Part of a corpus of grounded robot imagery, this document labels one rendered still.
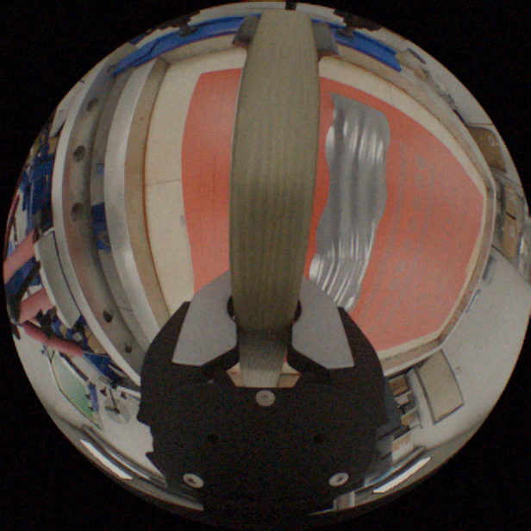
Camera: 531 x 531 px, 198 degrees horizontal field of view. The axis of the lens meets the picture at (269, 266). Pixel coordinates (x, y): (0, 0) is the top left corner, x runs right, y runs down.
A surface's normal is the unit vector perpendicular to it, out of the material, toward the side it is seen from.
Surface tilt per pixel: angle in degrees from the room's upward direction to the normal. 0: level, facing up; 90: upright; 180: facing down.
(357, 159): 28
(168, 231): 0
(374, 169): 33
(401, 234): 0
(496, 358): 90
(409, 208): 0
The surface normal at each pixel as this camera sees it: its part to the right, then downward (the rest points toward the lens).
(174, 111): 0.01, 0.47
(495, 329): -1.00, -0.05
